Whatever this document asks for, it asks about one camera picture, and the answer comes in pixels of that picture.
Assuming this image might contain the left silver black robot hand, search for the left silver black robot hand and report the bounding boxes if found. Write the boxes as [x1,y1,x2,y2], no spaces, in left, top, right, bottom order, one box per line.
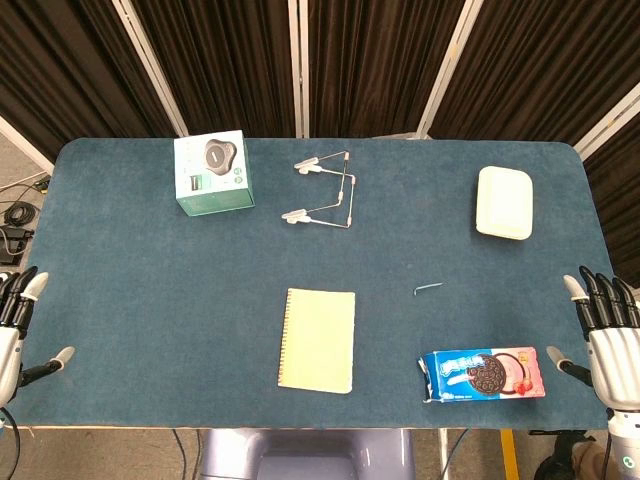
[0,265,76,409]

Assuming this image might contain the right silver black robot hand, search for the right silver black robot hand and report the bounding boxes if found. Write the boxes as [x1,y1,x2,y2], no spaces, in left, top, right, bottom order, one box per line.
[546,265,640,412]

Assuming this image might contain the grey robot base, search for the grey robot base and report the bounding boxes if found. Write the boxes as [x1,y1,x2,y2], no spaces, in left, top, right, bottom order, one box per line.
[197,428,417,480]

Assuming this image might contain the yellow spiral notebook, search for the yellow spiral notebook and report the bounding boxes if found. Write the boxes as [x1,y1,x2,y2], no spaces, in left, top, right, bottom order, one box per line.
[277,287,357,396]

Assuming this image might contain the black power adapter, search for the black power adapter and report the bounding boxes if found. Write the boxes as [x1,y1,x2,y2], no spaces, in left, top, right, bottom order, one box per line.
[0,224,34,266]

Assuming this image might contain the blue Oreo cookie package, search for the blue Oreo cookie package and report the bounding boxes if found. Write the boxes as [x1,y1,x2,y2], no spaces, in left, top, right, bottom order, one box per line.
[418,347,547,404]

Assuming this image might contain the yellow floor tape strip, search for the yellow floor tape strip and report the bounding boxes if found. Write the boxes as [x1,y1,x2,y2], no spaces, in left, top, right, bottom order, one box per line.
[499,428,519,480]

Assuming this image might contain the blue felt table mat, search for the blue felt table mat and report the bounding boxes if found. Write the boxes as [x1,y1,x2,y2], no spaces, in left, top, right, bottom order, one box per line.
[0,137,624,431]

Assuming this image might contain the black curtain screen panel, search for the black curtain screen panel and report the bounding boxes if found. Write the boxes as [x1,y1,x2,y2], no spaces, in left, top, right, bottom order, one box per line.
[573,84,640,289]
[112,0,301,140]
[298,0,474,140]
[417,0,640,146]
[0,0,176,164]

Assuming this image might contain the white plastic lidded container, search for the white plastic lidded container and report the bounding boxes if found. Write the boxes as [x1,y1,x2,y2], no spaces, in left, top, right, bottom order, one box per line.
[474,165,534,242]

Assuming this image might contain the white table leg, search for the white table leg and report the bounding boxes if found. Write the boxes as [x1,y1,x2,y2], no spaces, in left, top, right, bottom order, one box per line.
[438,428,452,480]

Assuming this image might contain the teal speaker product box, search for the teal speaker product box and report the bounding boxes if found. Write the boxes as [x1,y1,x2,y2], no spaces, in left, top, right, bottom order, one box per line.
[173,129,256,217]

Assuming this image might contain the coiled black floor cable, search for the coiled black floor cable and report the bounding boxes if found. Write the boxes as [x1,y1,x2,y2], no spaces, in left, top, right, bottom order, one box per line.
[3,201,41,227]

